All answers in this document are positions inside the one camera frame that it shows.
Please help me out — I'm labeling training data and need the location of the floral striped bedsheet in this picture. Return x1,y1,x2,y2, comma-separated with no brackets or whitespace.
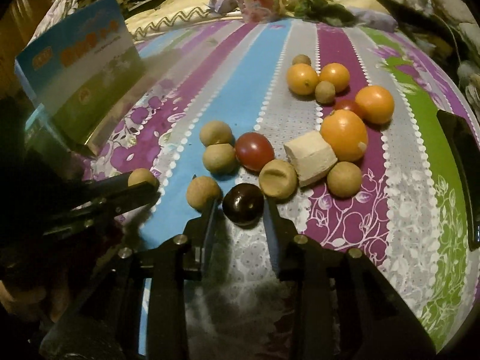
34,19,480,357

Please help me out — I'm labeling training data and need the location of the cream zigzag quilt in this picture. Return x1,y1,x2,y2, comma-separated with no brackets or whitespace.
124,0,379,42

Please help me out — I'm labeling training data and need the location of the red cherry tomato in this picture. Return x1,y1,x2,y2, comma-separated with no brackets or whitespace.
235,132,275,169
333,98,362,118

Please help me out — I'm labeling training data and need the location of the green leafy vegetable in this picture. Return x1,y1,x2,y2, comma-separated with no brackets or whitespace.
294,0,355,28

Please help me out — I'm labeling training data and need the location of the beige padded coat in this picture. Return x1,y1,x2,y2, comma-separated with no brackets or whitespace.
427,0,480,46

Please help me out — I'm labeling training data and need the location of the dark purple cherry tomato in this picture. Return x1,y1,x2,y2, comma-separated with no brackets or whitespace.
222,184,265,227

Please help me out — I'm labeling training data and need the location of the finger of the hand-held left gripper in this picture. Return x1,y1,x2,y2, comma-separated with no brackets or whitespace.
43,183,161,233
82,173,131,196

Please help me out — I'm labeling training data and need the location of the purple snack packet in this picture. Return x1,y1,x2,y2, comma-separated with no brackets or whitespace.
210,0,244,14
354,9,398,32

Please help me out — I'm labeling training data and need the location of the golden flat carton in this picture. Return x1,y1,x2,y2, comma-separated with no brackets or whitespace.
80,60,151,158

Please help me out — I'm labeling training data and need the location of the cluster of longans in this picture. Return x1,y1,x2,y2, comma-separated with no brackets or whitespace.
186,54,364,211

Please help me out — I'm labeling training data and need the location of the pale beige cut chunk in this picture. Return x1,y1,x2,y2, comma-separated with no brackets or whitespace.
284,131,339,188

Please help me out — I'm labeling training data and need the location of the blue green printed carton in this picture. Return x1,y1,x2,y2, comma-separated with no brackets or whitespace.
15,0,145,147

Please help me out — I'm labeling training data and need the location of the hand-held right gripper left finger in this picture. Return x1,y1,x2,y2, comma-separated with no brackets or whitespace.
39,196,220,360

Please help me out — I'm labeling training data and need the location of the round tan longan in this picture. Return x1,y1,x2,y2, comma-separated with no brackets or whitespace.
127,168,159,189

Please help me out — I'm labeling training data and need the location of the small orange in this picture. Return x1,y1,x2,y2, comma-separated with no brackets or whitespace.
355,85,395,125
319,62,351,93
286,64,319,96
320,109,369,163

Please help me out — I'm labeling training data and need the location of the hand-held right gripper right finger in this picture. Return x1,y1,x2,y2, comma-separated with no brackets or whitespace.
262,195,437,360

